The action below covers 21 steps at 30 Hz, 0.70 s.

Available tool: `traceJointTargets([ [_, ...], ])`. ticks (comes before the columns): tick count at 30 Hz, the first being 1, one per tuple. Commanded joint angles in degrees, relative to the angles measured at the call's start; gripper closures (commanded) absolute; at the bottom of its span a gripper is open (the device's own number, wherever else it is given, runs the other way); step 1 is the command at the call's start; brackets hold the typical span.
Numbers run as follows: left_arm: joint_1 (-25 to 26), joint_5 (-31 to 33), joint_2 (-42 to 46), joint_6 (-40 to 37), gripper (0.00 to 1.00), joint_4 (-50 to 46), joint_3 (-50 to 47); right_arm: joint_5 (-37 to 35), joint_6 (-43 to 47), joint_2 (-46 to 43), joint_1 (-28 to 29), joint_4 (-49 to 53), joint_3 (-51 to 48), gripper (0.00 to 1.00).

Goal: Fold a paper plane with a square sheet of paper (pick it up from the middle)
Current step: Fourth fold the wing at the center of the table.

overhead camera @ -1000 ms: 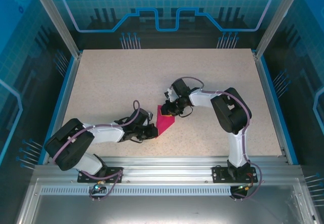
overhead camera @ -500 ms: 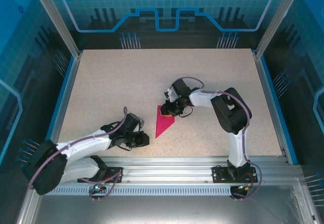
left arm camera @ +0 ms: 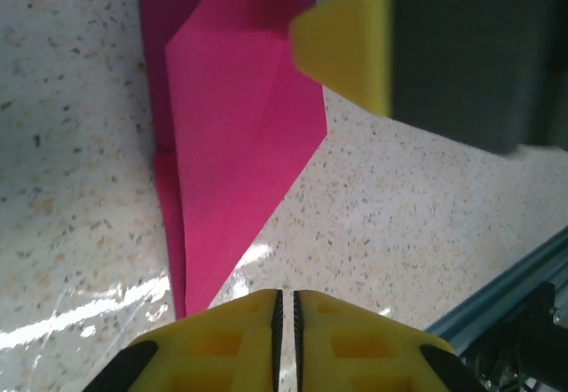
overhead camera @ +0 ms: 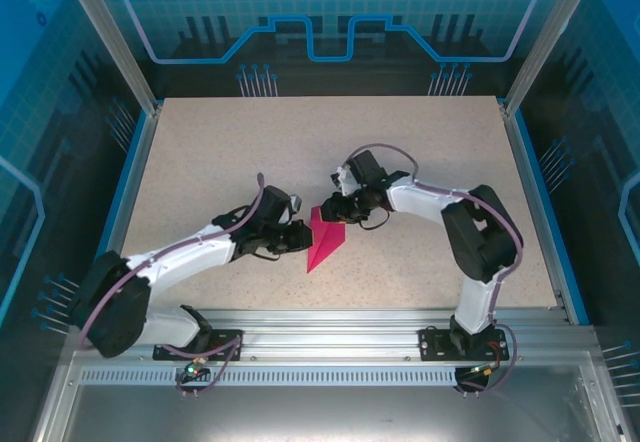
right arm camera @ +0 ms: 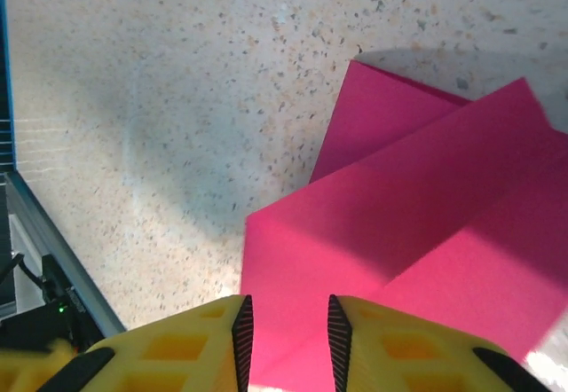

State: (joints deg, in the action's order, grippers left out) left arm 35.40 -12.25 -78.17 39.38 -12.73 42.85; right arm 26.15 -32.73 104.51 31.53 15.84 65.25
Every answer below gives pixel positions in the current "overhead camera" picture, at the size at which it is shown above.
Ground pink square paper sheet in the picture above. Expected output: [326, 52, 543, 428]
[305, 205, 348, 275]

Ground aluminium frame post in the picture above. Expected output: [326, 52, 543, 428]
[501, 0, 604, 117]
[55, 0, 164, 116]

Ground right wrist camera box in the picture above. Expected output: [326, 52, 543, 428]
[329, 163, 357, 196]

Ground small connector with green light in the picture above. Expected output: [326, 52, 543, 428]
[184, 356, 210, 379]
[467, 361, 503, 379]

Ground blue edge strip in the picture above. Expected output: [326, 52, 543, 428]
[82, 109, 150, 286]
[512, 111, 591, 326]

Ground aluminium cross rail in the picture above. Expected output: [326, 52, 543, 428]
[67, 306, 599, 363]

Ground grey slotted cable duct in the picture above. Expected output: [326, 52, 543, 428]
[78, 367, 551, 389]

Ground thin black cable loop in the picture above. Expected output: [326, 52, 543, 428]
[249, 246, 285, 264]
[357, 206, 391, 231]

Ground aluminium side rail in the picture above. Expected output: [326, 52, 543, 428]
[102, 101, 164, 266]
[499, 101, 574, 323]

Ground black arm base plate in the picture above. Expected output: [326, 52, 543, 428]
[418, 325, 512, 362]
[153, 328, 247, 362]

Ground shiny metal tray panel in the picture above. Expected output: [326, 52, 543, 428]
[29, 351, 634, 442]

